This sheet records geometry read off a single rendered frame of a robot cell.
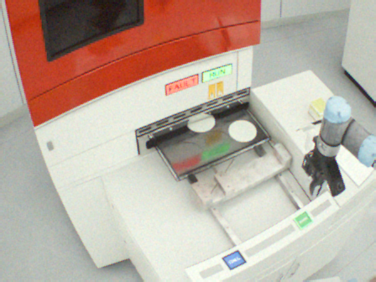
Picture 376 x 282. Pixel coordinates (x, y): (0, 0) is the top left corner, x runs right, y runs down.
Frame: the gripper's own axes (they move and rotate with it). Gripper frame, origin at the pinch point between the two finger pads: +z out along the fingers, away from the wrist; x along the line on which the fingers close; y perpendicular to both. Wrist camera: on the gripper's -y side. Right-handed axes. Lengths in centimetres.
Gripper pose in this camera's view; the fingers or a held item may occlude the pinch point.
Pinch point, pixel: (315, 196)
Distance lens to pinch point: 122.8
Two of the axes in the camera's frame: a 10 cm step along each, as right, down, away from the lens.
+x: -8.8, 3.6, -3.0
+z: 0.1, 6.5, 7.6
